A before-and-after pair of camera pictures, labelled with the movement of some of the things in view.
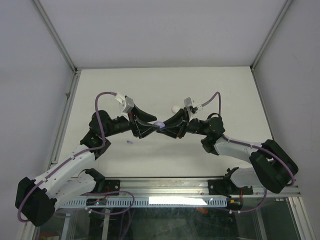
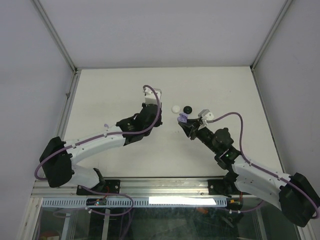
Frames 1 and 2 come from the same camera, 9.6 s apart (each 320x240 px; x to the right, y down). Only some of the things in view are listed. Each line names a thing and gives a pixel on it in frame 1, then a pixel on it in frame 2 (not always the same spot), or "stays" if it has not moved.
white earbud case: [175, 109] stays
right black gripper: [179, 131] to [191, 128]
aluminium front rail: [180, 187] stays
